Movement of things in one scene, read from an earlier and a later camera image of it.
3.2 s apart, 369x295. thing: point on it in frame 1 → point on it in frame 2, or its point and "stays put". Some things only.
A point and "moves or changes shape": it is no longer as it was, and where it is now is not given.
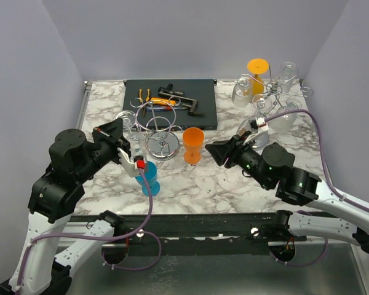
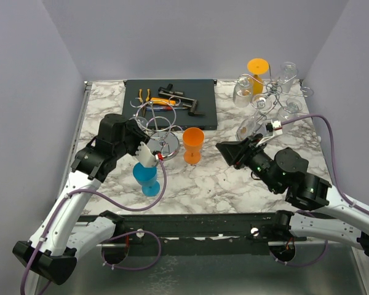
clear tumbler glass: [282, 122] → [293, 107]
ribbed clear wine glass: [288, 71] stays put
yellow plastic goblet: [257, 66] stays put
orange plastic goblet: [193, 139] stays put
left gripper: [113, 133] → [133, 128]
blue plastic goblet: [151, 174] stays put
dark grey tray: [171, 104] stays put
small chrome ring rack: [155, 119] stays put
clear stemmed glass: [138, 141] moves or changes shape
